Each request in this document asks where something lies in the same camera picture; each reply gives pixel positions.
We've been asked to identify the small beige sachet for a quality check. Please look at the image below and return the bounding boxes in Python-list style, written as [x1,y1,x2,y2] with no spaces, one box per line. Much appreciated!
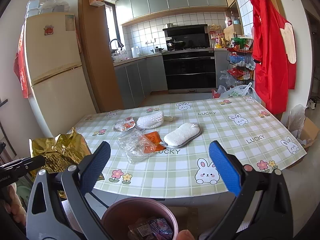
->
[164,116,174,122]

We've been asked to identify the white scrub sponge pad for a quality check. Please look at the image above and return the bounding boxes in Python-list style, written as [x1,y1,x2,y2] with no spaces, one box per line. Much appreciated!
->
[160,123,201,148]

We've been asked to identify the gloved left hand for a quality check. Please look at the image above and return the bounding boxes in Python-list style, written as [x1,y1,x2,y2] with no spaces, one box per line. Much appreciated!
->
[1,183,27,227]

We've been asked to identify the white plastic bag on floor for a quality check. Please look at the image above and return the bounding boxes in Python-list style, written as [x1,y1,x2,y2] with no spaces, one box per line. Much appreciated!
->
[219,82,261,103]

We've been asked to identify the gold foil bag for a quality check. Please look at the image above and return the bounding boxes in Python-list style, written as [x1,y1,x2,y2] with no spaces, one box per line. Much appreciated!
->
[29,128,91,173]

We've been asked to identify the clear plastic package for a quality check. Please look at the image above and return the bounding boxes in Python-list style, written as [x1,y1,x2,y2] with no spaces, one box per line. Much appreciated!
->
[117,128,156,164]

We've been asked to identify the floral printed pouch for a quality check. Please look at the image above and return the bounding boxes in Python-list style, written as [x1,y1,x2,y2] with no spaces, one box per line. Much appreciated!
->
[113,116,136,132]

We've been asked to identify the cardboard box on floor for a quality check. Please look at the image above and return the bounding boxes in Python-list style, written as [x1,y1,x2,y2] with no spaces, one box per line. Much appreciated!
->
[286,104,319,151]

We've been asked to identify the white foam fruit net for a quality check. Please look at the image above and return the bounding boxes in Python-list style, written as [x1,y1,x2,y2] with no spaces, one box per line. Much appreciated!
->
[136,111,164,129]

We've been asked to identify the pink trash bin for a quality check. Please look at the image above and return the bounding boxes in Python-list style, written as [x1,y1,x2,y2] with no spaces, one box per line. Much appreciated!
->
[101,197,179,239]

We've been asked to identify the blue pink snack wrapper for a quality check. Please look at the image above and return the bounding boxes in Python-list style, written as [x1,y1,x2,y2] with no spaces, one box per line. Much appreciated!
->
[148,218,174,240]

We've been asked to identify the grey kitchen cabinets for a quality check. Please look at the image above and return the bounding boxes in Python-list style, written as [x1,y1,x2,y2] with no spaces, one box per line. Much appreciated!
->
[114,53,168,109]

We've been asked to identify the white electric kettle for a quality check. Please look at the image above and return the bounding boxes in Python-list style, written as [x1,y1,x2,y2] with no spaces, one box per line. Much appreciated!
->
[131,46,140,58]

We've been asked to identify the cream refrigerator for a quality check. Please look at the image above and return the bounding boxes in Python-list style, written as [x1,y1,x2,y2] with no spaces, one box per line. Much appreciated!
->
[22,12,96,137]

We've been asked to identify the black kitchen faucet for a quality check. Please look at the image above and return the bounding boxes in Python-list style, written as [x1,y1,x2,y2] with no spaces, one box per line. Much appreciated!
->
[108,38,125,55]

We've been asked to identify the green plaid bunny tablecloth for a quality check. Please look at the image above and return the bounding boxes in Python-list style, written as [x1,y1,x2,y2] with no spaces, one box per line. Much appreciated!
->
[74,96,306,198]

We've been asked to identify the orange seasoning packet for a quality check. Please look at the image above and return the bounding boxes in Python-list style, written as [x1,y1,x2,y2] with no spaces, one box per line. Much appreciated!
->
[145,131,166,152]

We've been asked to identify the red apron hanging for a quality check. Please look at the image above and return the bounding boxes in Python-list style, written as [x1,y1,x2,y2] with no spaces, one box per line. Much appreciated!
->
[250,0,297,115]

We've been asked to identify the red cloth on fridge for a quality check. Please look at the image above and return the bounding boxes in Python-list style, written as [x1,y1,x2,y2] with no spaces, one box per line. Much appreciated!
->
[14,23,29,99]

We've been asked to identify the wire storage rack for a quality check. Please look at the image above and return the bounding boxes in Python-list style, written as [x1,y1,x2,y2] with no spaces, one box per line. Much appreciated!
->
[227,34,255,85]

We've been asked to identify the black oven stove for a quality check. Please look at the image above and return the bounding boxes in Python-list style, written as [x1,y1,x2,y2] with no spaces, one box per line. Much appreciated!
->
[162,24,216,93]

